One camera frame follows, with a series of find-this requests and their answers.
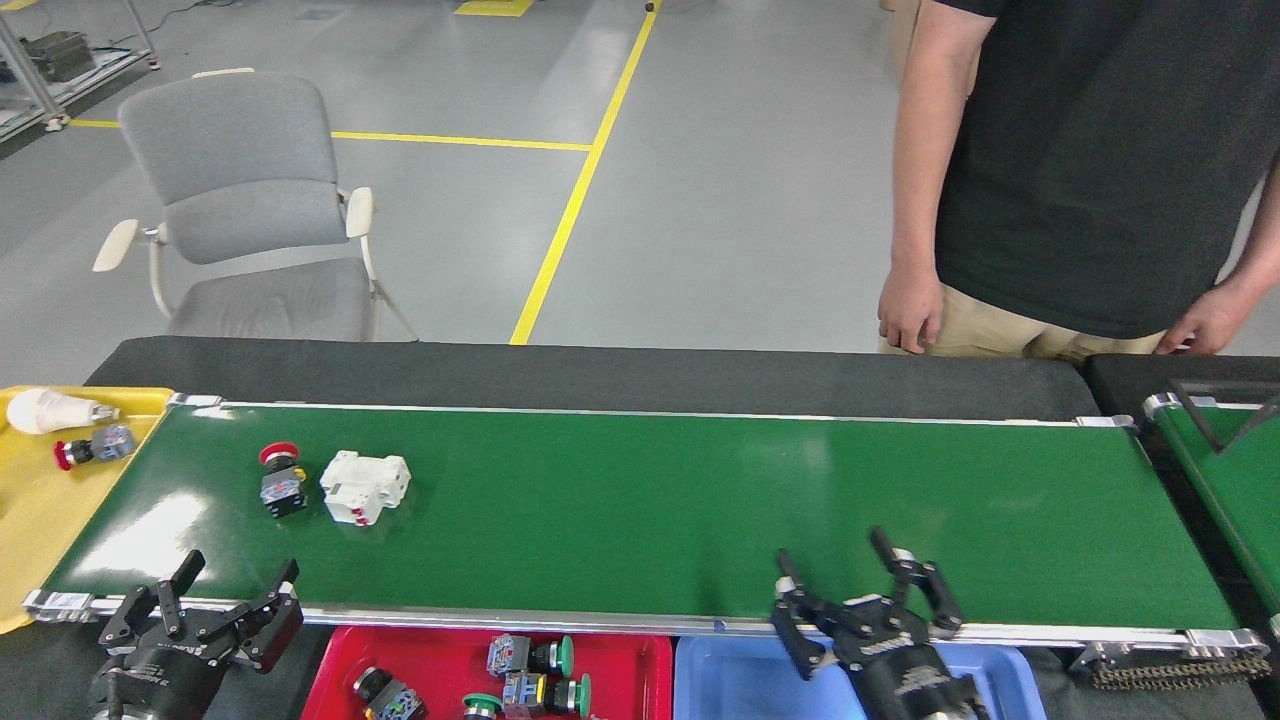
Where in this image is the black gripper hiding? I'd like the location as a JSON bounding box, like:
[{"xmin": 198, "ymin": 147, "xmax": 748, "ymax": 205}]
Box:
[
  {"xmin": 770, "ymin": 527, "xmax": 986, "ymax": 720},
  {"xmin": 90, "ymin": 552, "xmax": 304, "ymax": 720}
]

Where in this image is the red button switch yellow tag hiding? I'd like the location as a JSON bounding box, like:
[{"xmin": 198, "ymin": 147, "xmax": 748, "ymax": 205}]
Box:
[{"xmin": 258, "ymin": 441, "xmax": 310, "ymax": 520}]

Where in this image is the black knob switch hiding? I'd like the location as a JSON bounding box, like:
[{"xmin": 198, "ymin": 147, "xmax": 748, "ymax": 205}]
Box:
[{"xmin": 351, "ymin": 666, "xmax": 427, "ymax": 720}]

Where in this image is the blue plastic tray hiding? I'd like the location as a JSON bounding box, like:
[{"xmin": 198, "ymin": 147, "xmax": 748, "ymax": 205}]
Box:
[{"xmin": 675, "ymin": 635, "xmax": 1048, "ymax": 720}]

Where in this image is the yellow plastic tray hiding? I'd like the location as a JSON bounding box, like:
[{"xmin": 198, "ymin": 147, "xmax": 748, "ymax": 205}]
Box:
[{"xmin": 0, "ymin": 386, "xmax": 176, "ymax": 636}]

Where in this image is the red plastic tray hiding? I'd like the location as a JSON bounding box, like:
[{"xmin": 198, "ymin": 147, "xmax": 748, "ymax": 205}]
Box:
[{"xmin": 300, "ymin": 625, "xmax": 674, "ymax": 720}]

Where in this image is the short green belt conveyor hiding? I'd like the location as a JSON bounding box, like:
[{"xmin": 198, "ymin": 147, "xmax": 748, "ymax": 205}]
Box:
[{"xmin": 1143, "ymin": 392, "xmax": 1280, "ymax": 641}]

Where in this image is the person's right hand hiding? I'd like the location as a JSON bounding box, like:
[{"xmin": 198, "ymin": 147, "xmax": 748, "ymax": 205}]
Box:
[{"xmin": 877, "ymin": 266, "xmax": 947, "ymax": 357}]

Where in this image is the person's left hand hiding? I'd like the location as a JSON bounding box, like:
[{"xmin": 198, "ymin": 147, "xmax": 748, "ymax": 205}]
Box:
[{"xmin": 1161, "ymin": 281, "xmax": 1259, "ymax": 358}]

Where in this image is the white circuit breaker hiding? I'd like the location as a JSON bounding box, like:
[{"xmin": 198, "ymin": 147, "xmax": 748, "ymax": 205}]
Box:
[{"xmin": 319, "ymin": 450, "xmax": 413, "ymax": 528}]

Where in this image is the white light bulb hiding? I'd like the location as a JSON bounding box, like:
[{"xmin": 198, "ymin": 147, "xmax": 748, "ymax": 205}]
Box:
[{"xmin": 7, "ymin": 389, "xmax": 121, "ymax": 436}]

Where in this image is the black angled guide bar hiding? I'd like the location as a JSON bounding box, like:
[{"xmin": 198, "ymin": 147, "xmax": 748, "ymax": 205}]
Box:
[{"xmin": 1168, "ymin": 380, "xmax": 1280, "ymax": 456}]

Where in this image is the grey office chair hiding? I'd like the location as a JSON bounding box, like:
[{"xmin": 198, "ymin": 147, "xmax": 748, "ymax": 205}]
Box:
[{"xmin": 92, "ymin": 67, "xmax": 421, "ymax": 343}]

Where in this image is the person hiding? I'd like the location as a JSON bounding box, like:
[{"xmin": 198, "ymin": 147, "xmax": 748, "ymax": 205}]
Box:
[{"xmin": 877, "ymin": 0, "xmax": 1280, "ymax": 363}]

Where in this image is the grey metal box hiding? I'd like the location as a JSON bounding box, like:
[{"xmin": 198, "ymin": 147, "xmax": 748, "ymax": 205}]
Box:
[{"xmin": 18, "ymin": 30, "xmax": 98, "ymax": 84}]

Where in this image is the brown cardboard box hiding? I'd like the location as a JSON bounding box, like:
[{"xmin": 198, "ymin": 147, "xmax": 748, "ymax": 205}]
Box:
[{"xmin": 880, "ymin": 0, "xmax": 986, "ymax": 96}]

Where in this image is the red mushroom button switch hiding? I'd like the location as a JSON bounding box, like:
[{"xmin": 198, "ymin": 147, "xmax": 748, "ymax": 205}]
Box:
[{"xmin": 53, "ymin": 424, "xmax": 138, "ymax": 472}]

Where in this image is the conveyor drive chain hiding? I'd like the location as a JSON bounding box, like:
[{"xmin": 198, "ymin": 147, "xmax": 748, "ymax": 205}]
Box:
[{"xmin": 1090, "ymin": 655, "xmax": 1271, "ymax": 691}]

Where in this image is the metal frame rack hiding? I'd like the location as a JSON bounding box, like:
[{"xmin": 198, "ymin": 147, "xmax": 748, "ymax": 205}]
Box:
[{"xmin": 0, "ymin": 0, "xmax": 161, "ymax": 133}]

